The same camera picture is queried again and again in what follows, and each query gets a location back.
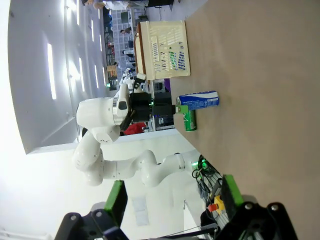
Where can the distant person in dark top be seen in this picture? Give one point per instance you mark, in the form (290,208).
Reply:
(126,31)

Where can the purple fabric item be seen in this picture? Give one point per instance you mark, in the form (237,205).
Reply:
(167,85)

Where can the cardboard box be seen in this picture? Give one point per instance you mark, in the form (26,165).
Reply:
(112,71)

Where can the ceiling light strip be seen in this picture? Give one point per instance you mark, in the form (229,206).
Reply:
(96,76)
(81,75)
(51,72)

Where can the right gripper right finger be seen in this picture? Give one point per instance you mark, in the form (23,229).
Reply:
(233,200)

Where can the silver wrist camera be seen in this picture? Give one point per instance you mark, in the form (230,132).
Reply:
(141,76)

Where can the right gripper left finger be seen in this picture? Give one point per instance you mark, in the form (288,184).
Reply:
(115,200)

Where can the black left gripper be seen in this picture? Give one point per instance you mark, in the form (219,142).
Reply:
(141,107)

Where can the yellow emergency stop button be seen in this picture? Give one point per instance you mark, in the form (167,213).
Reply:
(218,200)

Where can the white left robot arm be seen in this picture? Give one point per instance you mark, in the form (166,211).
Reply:
(95,115)

